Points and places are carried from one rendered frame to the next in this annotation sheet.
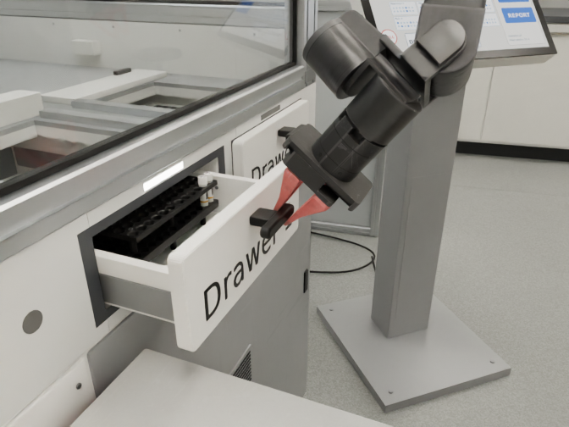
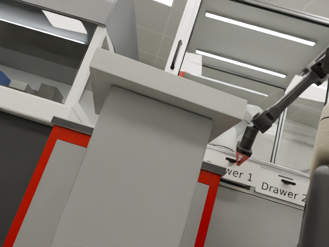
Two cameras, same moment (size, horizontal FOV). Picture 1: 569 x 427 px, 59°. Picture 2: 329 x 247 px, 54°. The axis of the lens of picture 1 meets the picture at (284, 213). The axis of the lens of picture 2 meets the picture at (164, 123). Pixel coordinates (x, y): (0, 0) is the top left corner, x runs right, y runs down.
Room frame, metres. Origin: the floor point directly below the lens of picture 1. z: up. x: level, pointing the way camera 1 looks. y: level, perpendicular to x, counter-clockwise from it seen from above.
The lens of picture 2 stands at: (-0.35, -1.29, 0.51)
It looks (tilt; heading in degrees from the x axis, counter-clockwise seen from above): 17 degrees up; 70
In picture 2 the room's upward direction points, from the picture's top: 17 degrees clockwise
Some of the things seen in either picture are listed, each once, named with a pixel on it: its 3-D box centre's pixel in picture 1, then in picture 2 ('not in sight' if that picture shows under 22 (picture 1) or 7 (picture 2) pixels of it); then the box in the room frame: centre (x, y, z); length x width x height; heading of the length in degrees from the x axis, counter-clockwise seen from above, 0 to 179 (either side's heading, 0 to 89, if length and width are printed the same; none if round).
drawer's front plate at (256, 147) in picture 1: (275, 147); (284, 189); (0.85, 0.02, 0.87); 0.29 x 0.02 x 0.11; 157
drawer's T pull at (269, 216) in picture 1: (267, 218); (232, 160); (0.51, 0.02, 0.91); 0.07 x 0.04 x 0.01; 157
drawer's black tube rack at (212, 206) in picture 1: (112, 213); not in sight; (0.60, 0.23, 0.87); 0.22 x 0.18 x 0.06; 67
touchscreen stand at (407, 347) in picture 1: (422, 207); not in sight; (1.36, -0.42, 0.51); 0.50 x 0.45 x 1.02; 20
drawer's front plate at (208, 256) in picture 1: (247, 238); (229, 168); (0.52, 0.04, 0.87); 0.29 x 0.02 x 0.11; 157
